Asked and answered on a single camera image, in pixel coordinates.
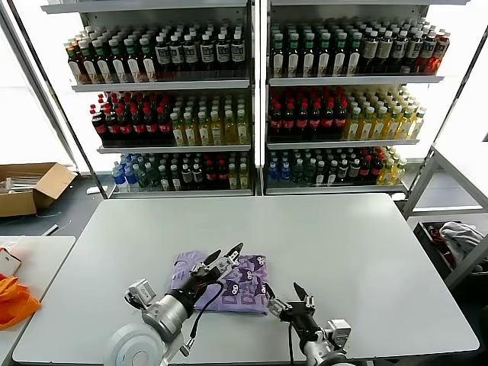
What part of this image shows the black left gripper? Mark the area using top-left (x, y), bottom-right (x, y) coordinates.
top-left (169, 242), bottom-right (244, 308)

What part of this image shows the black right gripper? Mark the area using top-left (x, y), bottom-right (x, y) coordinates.
top-left (265, 281), bottom-right (325, 342)

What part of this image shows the purple t-shirt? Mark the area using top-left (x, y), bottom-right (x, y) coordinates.
top-left (170, 249), bottom-right (276, 316)

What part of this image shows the yellow drink bottle white cap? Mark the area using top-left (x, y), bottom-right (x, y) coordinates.
top-left (391, 159), bottom-right (407, 184)
top-left (411, 108), bottom-right (427, 140)
top-left (387, 106), bottom-right (403, 140)
top-left (400, 107), bottom-right (416, 140)
top-left (378, 158), bottom-right (393, 186)
top-left (197, 111), bottom-right (212, 146)
top-left (342, 108), bottom-right (362, 140)
top-left (359, 107), bottom-right (376, 140)
top-left (236, 109), bottom-right (251, 146)
top-left (171, 112), bottom-right (187, 147)
top-left (373, 107), bottom-right (390, 140)
top-left (223, 109), bottom-right (239, 146)
top-left (210, 110), bottom-right (225, 146)
top-left (184, 111), bottom-right (200, 147)

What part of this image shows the red cap cola bottle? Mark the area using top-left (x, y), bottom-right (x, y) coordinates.
top-left (145, 107), bottom-right (161, 144)
top-left (158, 107), bottom-right (174, 144)
top-left (268, 103), bottom-right (285, 140)
top-left (132, 106), bottom-right (148, 144)
top-left (283, 102), bottom-right (298, 140)
top-left (309, 101), bottom-right (324, 140)
top-left (335, 100), bottom-right (349, 139)
top-left (118, 107), bottom-right (135, 144)
top-left (89, 108), bottom-right (110, 144)
top-left (104, 107), bottom-right (122, 144)
top-left (296, 101), bottom-right (311, 140)
top-left (323, 101), bottom-right (337, 140)

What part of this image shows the black storage bin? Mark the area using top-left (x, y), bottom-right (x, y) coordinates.
top-left (413, 220), bottom-right (488, 274)

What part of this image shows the red cloth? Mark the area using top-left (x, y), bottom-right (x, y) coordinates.
top-left (426, 225), bottom-right (458, 270)

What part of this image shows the grey metal shelf unit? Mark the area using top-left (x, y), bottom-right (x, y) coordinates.
top-left (40, 0), bottom-right (257, 200)
top-left (258, 0), bottom-right (472, 197)

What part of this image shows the grey white cloth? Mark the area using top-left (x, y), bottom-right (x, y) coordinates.
top-left (438, 220), bottom-right (485, 264)

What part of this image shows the open cardboard box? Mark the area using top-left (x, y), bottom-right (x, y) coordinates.
top-left (0, 162), bottom-right (79, 218)

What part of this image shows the dark bottle blue white label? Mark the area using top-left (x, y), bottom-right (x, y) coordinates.
top-left (183, 34), bottom-right (200, 75)
top-left (155, 34), bottom-right (172, 77)
top-left (230, 32), bottom-right (246, 73)
top-left (169, 34), bottom-right (185, 76)
top-left (406, 30), bottom-right (424, 74)
top-left (200, 34), bottom-right (217, 75)
top-left (216, 33), bottom-right (232, 74)
top-left (392, 30), bottom-right (409, 75)

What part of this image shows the brown tea bottle white label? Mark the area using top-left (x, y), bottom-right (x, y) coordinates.
top-left (94, 38), bottom-right (112, 85)
top-left (80, 40), bottom-right (98, 85)
top-left (317, 32), bottom-right (334, 78)
top-left (125, 37), bottom-right (143, 83)
top-left (140, 36), bottom-right (158, 82)
top-left (286, 33), bottom-right (303, 78)
top-left (67, 42), bottom-right (83, 85)
top-left (332, 32), bottom-right (349, 77)
top-left (271, 33), bottom-right (287, 78)
top-left (109, 37), bottom-right (127, 84)
top-left (301, 33), bottom-right (319, 78)
top-left (347, 32), bottom-right (364, 77)

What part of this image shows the orange cloth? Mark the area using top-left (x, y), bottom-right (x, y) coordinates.
top-left (0, 273), bottom-right (42, 331)

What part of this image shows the small white orange box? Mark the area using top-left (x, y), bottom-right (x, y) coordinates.
top-left (0, 246), bottom-right (22, 276)

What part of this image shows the dark bottle beige label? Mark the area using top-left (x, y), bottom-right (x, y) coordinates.
top-left (361, 32), bottom-right (380, 75)
top-left (378, 30), bottom-right (394, 75)

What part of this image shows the red drink bottle white label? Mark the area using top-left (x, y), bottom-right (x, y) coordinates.
top-left (419, 30), bottom-right (438, 74)
top-left (434, 29), bottom-right (451, 73)

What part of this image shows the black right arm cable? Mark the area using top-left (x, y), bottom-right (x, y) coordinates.
top-left (287, 323), bottom-right (297, 366)

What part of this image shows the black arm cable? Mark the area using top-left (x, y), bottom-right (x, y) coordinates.
top-left (287, 323), bottom-right (297, 366)
top-left (186, 281), bottom-right (225, 342)

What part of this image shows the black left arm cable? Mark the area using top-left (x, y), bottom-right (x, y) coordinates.
top-left (186, 281), bottom-right (225, 342)

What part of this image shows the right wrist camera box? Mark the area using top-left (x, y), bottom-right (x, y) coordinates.
top-left (326, 318), bottom-right (352, 346)

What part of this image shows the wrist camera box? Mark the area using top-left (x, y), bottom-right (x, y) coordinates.
top-left (124, 278), bottom-right (157, 312)
top-left (326, 318), bottom-right (352, 346)

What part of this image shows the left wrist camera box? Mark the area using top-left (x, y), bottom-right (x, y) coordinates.
top-left (124, 278), bottom-right (157, 312)

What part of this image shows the grey metal frame stand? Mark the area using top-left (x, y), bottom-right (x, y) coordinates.
top-left (402, 144), bottom-right (488, 289)

